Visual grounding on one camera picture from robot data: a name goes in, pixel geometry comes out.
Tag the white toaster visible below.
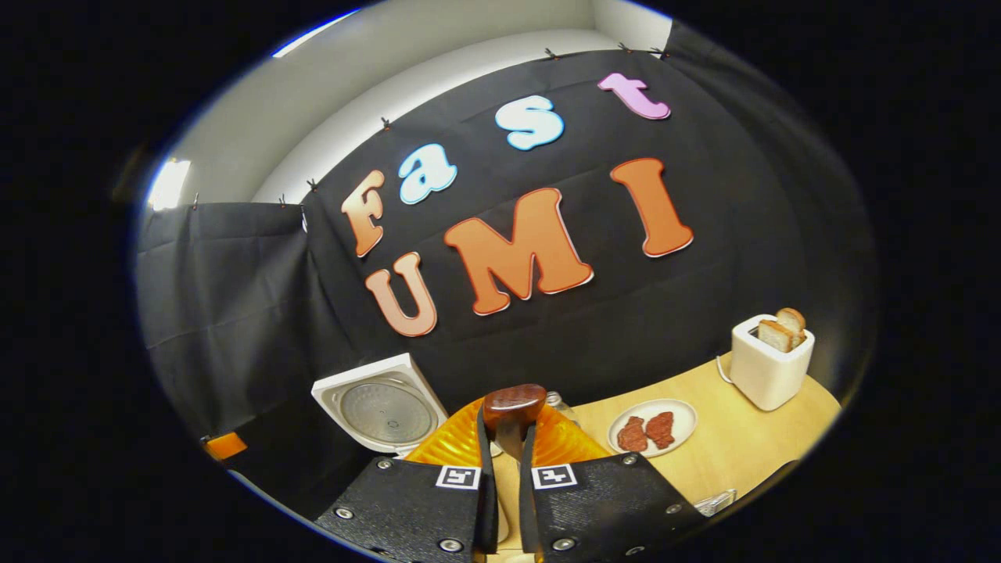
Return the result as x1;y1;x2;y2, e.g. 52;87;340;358
730;314;816;412

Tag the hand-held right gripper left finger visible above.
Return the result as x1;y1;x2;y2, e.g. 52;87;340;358
313;397;500;563

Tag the black backdrop cloth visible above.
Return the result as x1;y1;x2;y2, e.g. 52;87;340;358
135;20;877;517

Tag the red meat patty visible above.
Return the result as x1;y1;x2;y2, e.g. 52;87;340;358
617;416;648;454
646;411;676;450

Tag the white round plate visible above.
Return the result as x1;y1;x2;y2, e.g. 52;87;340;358
607;399;698;459

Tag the white rice cooker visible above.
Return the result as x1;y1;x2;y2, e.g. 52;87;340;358
310;353;450;458

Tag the wooden spoon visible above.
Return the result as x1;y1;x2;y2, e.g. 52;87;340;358
482;383;548;462

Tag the ceiling light panel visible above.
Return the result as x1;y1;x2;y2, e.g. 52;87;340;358
147;159;192;212

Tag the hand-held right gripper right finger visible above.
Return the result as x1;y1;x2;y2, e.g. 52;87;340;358
518;400;709;563

